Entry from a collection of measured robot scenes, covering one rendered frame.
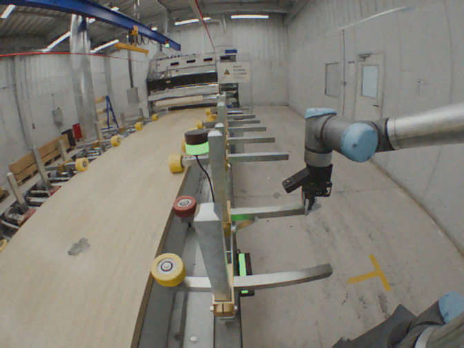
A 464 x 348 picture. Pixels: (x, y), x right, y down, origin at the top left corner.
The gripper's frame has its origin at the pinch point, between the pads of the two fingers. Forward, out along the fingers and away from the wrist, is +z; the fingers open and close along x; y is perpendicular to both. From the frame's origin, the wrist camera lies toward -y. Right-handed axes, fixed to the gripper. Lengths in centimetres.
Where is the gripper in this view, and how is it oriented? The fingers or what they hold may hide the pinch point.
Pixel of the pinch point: (304, 213)
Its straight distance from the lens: 69.6
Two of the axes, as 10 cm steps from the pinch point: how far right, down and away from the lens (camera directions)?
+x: -0.2, -4.6, 8.9
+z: 0.9, 8.8, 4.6
